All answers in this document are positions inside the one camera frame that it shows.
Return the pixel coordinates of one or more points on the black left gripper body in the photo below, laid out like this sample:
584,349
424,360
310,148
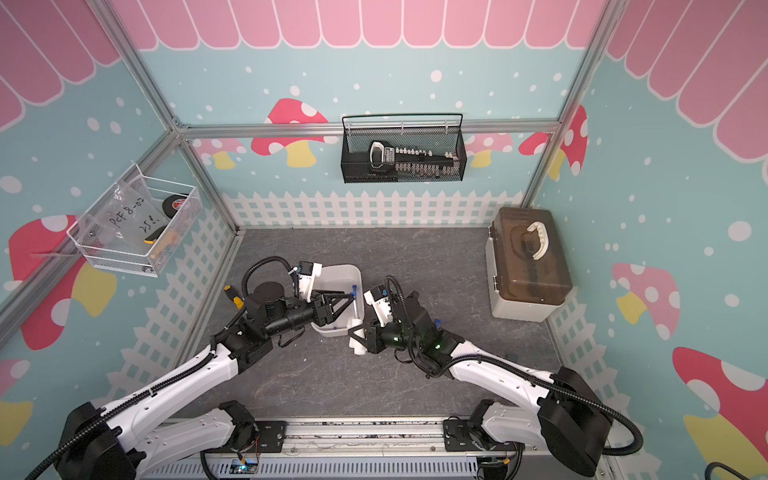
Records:
321,307

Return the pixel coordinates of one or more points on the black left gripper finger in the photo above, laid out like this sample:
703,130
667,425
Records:
335,296
331,311

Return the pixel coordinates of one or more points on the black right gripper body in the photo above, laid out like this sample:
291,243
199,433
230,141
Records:
372,327

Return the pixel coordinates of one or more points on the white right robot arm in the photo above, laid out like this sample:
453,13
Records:
557,411

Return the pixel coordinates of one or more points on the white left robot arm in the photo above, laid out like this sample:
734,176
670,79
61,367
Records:
129,438

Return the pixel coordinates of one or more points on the white rectangular plastic tray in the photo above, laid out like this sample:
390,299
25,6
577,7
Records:
344,279

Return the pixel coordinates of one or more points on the yellow black screwdriver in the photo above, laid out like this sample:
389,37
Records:
234,296

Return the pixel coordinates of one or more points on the brown lidded storage box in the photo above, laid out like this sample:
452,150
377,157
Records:
528,275

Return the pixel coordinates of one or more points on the black tape roll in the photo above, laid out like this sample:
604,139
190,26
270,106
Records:
172,204

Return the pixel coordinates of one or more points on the black socket tool set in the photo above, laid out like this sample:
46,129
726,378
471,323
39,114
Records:
410,164

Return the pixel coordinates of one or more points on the clear labelled plastic bag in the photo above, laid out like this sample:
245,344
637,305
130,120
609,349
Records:
127,219

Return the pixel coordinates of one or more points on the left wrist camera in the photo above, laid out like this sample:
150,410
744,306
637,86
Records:
308,272

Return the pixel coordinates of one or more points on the black wire mesh basket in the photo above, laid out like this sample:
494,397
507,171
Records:
439,132

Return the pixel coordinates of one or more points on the white wire wall basket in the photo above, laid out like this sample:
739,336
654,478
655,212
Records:
163,249

